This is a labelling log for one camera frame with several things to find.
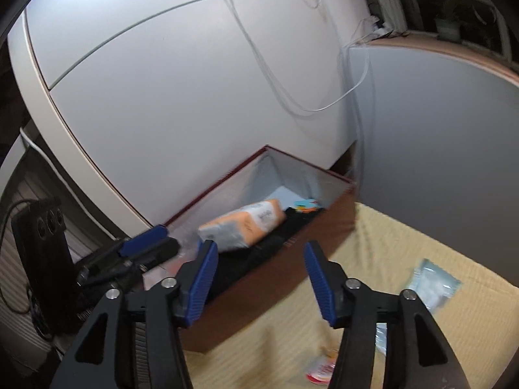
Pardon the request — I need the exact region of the light blue plastic packet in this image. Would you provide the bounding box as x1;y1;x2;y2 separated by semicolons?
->
407;258;463;312

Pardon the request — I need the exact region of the orange tissue pack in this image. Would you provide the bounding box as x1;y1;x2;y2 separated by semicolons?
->
198;198;286;254

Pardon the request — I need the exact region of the window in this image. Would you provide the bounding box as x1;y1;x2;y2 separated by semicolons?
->
373;0;512;55

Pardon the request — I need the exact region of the dark red cardboard box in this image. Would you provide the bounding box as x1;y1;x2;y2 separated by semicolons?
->
142;145;358;353

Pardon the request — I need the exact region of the clear packet with red contents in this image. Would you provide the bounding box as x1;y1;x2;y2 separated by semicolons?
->
306;354;337;385

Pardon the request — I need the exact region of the grey panel with wooden edge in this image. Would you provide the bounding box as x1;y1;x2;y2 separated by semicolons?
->
344;36;519;292

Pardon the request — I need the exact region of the cartoon print packet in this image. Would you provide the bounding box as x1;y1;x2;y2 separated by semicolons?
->
293;198;325;213

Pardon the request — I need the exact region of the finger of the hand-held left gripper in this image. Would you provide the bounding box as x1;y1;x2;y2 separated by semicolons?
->
117;224;170;258
134;238;182;271

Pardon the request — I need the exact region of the white cabinet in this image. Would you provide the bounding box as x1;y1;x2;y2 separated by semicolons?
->
8;0;366;231

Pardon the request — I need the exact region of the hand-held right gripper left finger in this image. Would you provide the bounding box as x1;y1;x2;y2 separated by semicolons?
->
49;239;220;389

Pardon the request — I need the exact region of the black cloth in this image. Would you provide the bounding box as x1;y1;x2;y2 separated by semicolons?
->
207;207;325;304

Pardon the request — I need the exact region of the small clear plastic packet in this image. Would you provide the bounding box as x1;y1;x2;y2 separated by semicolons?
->
375;323;393;354

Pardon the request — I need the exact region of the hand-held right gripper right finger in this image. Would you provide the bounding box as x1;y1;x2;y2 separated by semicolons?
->
304;240;471;389

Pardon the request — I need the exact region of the thin white cable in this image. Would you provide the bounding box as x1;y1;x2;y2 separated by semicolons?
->
225;0;390;116

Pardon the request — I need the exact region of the white power strip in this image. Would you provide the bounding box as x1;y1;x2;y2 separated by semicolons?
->
365;16;396;38

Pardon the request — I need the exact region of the potted plant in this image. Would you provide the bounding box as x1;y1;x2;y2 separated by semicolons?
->
434;0;463;41

